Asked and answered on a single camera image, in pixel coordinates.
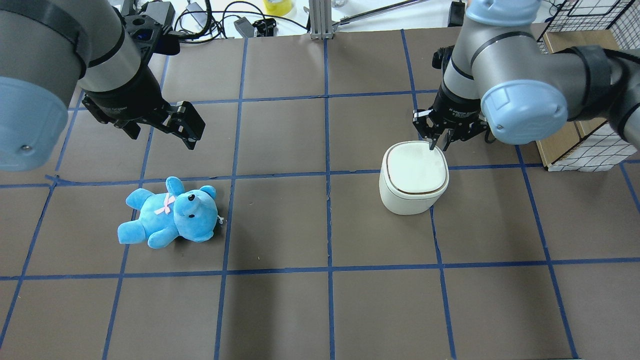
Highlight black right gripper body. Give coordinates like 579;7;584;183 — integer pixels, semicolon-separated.
413;83;490;142

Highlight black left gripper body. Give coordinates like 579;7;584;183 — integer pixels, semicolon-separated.
81;75;172;140

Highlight white trash can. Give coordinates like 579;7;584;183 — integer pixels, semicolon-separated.
378;140;450;215

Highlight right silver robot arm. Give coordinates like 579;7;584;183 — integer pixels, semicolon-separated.
413;0;640;149

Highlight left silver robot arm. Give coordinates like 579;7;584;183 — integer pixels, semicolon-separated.
0;0;206;173

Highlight blue teddy bear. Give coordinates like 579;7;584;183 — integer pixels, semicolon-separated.
117;177;225;249

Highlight black power adapter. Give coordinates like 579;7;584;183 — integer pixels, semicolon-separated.
446;0;466;28

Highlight yellow tape roll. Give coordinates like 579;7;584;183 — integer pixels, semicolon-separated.
263;0;294;18

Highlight aluminium frame post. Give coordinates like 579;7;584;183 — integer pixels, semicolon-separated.
308;0;335;40

